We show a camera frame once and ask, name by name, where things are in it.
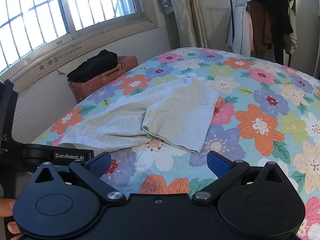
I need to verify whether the black folded cloth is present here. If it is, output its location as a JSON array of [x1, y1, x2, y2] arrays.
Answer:
[[67, 50, 118, 82]]

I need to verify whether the floral bed cover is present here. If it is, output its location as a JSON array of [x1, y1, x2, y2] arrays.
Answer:
[[32, 47, 320, 240]]

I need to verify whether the brown hanging jacket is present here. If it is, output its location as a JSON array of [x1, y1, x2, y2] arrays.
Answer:
[[247, 0, 275, 53]]

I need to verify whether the white towel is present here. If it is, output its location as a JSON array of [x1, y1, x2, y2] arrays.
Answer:
[[58, 76, 220, 154]]

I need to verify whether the beige patterned curtain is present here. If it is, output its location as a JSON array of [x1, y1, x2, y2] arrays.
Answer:
[[165, 0, 208, 49]]

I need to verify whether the person's left hand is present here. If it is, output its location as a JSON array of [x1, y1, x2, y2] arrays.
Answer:
[[0, 197, 23, 240]]

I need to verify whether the pink hanging garment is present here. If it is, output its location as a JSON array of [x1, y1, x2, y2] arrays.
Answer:
[[244, 12, 255, 52]]

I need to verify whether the barred window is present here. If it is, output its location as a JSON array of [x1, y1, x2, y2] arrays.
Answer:
[[0, 0, 160, 87]]

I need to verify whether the white hanging garment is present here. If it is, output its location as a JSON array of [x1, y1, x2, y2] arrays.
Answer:
[[226, 5, 250, 55]]

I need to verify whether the black hanging garment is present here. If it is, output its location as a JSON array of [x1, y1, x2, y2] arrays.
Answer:
[[255, 0, 294, 66]]

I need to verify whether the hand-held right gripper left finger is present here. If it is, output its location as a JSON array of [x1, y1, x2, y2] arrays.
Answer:
[[34, 152, 127, 203]]

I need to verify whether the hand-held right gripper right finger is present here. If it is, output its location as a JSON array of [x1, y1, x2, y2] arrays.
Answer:
[[191, 151, 285, 201]]

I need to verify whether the cream hanging garment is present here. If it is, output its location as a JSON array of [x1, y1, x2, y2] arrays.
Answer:
[[287, 0, 298, 55]]

